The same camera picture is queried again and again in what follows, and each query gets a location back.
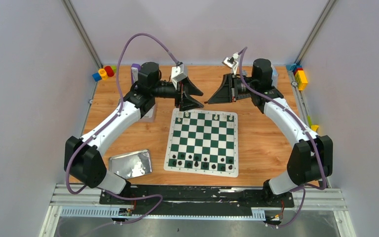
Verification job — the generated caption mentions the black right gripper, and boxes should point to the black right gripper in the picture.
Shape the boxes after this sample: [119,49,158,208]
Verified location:
[207,73,258,104]

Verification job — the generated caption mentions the silver tin box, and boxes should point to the silver tin box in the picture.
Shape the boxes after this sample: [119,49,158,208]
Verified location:
[139,104,157,123]

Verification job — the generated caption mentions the green white chess board mat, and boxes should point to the green white chess board mat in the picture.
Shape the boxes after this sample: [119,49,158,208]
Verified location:
[164,109,239,178]

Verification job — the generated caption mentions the silver tin lid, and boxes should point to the silver tin lid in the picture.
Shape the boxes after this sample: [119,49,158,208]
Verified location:
[109,149,152,179]

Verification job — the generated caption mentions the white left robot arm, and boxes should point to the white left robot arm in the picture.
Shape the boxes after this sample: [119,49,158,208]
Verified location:
[64,62,204,204]

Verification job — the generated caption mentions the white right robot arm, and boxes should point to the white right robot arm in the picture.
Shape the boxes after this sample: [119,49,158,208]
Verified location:
[207,55,333,206]

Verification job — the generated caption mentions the blue plastic bag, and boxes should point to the blue plastic bag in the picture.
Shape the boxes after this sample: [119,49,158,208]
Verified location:
[271,64,279,87]

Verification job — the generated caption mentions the purple metronome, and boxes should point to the purple metronome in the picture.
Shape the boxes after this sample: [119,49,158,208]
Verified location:
[130,63,141,84]

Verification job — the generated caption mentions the yellow red blue duplo bricks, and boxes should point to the yellow red blue duplo bricks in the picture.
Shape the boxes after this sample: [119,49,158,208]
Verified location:
[286,64,308,91]

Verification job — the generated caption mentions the colourful toy block stack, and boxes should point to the colourful toy block stack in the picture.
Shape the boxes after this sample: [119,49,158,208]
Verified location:
[92,66,116,82]

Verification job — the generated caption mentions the yellow curved block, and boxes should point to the yellow curved block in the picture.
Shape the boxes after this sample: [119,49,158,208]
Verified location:
[310,124,319,132]

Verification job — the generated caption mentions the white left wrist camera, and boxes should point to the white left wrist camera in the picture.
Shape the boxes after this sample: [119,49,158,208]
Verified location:
[171,63,188,89]

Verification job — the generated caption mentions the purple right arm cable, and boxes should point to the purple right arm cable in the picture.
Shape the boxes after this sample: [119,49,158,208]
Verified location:
[237,46,328,229]

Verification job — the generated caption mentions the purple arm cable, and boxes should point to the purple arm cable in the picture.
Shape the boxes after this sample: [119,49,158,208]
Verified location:
[64,33,181,201]
[237,46,328,229]

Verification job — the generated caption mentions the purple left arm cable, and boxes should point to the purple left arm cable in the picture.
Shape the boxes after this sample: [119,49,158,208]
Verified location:
[64,33,181,201]

